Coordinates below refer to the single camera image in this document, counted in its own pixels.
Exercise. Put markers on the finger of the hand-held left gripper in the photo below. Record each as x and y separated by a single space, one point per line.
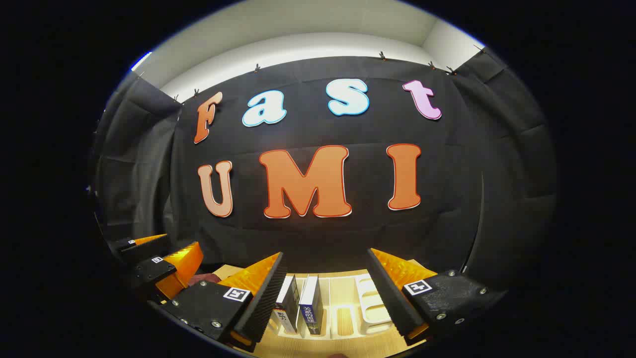
134 251
149 271

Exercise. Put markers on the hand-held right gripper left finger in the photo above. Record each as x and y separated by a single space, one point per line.
266 303

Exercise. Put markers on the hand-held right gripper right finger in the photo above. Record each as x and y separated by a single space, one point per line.
390 293

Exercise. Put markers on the white bookshelf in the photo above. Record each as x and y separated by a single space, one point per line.
370 303

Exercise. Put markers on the portrait cover book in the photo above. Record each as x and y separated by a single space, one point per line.
288 298

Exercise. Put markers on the blue cover book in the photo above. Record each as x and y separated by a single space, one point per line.
310 306

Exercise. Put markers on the maroon schoolbag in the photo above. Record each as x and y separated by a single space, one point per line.
204 278

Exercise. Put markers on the black backdrop cloth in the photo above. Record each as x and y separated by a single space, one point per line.
348 238

